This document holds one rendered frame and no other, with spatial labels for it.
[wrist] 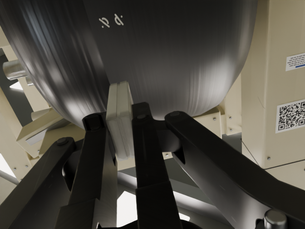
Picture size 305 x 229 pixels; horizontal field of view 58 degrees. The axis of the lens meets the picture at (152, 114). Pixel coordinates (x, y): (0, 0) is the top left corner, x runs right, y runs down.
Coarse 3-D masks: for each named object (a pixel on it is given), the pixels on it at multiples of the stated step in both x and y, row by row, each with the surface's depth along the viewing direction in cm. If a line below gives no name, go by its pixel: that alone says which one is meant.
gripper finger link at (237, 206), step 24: (168, 120) 14; (192, 120) 14; (192, 144) 12; (216, 144) 11; (192, 168) 13; (216, 168) 10; (240, 168) 10; (216, 192) 11; (240, 192) 9; (264, 192) 9; (288, 192) 8; (240, 216) 10; (288, 216) 8
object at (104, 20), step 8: (112, 8) 26; (120, 8) 26; (96, 16) 26; (104, 16) 26; (112, 16) 26; (120, 16) 26; (104, 24) 26; (112, 24) 26; (120, 24) 27; (104, 32) 27; (112, 32) 27
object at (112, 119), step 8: (112, 88) 21; (112, 96) 19; (112, 104) 18; (112, 112) 16; (112, 120) 16; (112, 128) 16; (120, 128) 16; (112, 136) 16; (120, 136) 16; (120, 144) 16; (120, 152) 17; (120, 160) 17
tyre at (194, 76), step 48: (0, 0) 26; (48, 0) 25; (96, 0) 25; (144, 0) 26; (192, 0) 26; (240, 0) 28; (48, 48) 27; (96, 48) 28; (144, 48) 29; (192, 48) 30; (240, 48) 33; (48, 96) 35; (96, 96) 32; (144, 96) 34; (192, 96) 36
